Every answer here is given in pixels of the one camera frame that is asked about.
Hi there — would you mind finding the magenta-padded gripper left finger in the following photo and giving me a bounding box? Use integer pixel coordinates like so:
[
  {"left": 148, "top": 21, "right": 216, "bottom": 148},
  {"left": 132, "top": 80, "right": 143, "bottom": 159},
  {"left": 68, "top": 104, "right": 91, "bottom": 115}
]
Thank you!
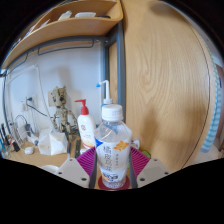
[{"left": 54, "top": 146, "right": 99, "bottom": 190}]

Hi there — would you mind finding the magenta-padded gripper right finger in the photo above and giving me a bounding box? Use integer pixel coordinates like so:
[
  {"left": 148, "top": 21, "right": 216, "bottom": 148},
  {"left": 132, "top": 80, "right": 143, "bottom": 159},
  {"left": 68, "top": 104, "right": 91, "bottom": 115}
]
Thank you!
[{"left": 128, "top": 146, "right": 171, "bottom": 189}]

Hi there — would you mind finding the clear plastic water bottle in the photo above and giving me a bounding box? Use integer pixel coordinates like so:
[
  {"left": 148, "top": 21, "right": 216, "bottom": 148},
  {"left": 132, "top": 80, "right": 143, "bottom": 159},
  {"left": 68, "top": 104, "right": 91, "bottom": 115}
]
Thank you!
[{"left": 93, "top": 103, "right": 133, "bottom": 190}]

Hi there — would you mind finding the black pen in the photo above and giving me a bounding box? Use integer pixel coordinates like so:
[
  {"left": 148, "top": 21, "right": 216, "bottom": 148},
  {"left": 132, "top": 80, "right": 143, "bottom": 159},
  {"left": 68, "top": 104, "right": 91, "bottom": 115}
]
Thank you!
[{"left": 67, "top": 139, "right": 73, "bottom": 158}]

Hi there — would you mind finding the flat round red coaster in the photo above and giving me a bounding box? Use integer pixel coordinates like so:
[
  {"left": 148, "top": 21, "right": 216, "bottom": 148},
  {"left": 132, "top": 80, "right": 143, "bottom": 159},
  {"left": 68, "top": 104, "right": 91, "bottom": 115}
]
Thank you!
[{"left": 97, "top": 175, "right": 132, "bottom": 192}]

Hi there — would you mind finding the white tissue pack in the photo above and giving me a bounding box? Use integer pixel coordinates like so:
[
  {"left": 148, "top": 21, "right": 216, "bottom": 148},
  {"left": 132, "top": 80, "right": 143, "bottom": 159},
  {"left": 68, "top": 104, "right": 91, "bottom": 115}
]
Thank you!
[{"left": 37, "top": 128, "right": 69, "bottom": 156}]

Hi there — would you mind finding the white red-pump lotion bottle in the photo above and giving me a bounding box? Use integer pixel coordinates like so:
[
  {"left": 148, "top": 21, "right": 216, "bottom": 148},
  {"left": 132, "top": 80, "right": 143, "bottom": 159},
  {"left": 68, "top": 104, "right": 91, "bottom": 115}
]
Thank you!
[{"left": 74, "top": 98, "right": 97, "bottom": 149}]

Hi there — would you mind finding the wooden tree figurine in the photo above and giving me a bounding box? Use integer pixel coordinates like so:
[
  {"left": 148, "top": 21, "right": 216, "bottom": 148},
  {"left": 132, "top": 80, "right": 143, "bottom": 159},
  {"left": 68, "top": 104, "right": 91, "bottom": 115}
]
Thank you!
[{"left": 49, "top": 85, "right": 79, "bottom": 141}]

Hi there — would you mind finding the blue-nozzle spray bottle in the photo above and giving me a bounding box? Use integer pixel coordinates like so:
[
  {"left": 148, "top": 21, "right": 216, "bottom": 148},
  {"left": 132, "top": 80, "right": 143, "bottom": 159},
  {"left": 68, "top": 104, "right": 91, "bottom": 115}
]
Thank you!
[{"left": 95, "top": 79, "right": 114, "bottom": 106}]

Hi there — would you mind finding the light wooden side panel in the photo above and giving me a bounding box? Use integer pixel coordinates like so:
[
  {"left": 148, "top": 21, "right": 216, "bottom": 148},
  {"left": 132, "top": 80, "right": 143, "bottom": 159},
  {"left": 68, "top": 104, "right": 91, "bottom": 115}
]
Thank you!
[{"left": 123, "top": 0, "right": 218, "bottom": 174}]

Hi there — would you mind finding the striped light blue towel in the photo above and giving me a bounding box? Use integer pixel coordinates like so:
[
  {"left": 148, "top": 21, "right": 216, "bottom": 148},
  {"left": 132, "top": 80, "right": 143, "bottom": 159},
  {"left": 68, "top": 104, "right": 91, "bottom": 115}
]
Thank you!
[{"left": 199, "top": 39, "right": 223, "bottom": 154}]

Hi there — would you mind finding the wooden shelf unit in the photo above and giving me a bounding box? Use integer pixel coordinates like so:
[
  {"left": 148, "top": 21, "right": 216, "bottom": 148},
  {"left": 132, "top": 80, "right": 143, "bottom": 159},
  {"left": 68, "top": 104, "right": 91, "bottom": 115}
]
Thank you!
[{"left": 1, "top": 0, "right": 124, "bottom": 69}]

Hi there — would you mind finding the white wall socket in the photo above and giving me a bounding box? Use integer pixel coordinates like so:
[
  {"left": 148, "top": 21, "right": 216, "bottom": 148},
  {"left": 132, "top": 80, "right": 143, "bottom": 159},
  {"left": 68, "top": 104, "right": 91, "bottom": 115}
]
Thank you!
[{"left": 24, "top": 95, "right": 36, "bottom": 108}]

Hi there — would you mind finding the grey metal frame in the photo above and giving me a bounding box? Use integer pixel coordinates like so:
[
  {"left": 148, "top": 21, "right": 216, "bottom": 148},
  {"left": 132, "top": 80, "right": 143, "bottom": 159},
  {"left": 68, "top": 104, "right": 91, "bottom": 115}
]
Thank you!
[{"left": 1, "top": 19, "right": 127, "bottom": 134}]

